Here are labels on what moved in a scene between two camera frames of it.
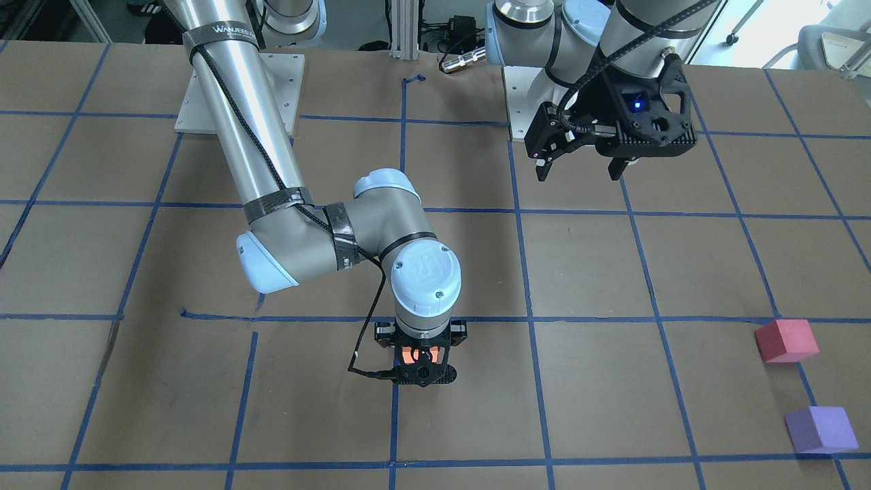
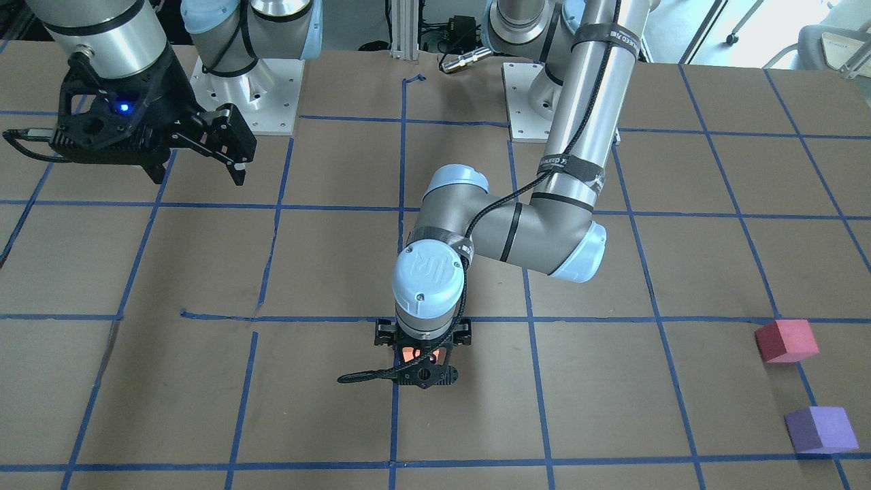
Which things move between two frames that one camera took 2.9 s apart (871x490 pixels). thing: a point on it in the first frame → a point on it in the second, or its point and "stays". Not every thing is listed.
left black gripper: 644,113 → 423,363
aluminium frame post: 404,28 stays
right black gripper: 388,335 → 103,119
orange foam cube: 407,356 stays
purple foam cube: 821,430 stays
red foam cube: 786,341 stays
